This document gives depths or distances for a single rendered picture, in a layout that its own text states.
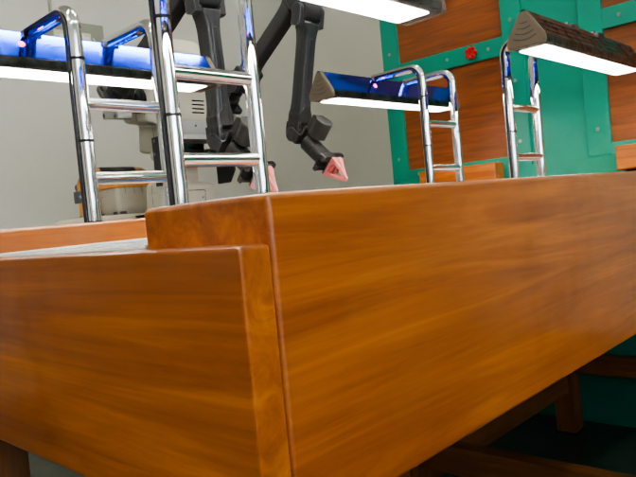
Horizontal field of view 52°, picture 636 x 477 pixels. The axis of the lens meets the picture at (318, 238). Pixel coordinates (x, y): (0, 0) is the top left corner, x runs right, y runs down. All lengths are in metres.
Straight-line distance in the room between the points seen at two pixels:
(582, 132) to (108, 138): 2.50
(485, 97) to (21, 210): 2.27
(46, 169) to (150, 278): 3.22
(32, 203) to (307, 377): 3.23
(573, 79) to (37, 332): 1.91
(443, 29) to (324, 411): 2.17
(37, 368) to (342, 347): 0.26
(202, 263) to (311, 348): 0.08
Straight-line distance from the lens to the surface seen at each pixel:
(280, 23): 2.25
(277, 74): 4.19
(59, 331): 0.51
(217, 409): 0.37
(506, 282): 0.55
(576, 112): 2.21
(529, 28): 1.42
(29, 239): 0.73
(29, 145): 3.59
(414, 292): 0.44
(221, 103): 1.84
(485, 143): 2.35
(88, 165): 1.11
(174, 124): 0.91
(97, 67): 1.30
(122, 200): 2.50
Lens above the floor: 0.75
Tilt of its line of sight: 2 degrees down
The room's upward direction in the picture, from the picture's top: 5 degrees counter-clockwise
